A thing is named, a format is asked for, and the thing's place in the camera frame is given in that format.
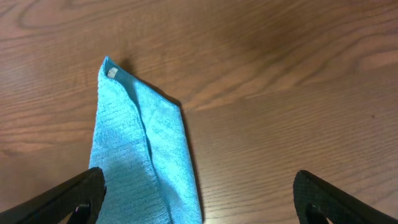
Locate blue microfiber cloth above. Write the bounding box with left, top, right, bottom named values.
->
left=90, top=57, right=202, bottom=224

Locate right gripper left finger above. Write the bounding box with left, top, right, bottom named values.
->
left=1, top=167, right=106, bottom=224

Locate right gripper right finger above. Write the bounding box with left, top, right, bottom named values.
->
left=293, top=170, right=397, bottom=224

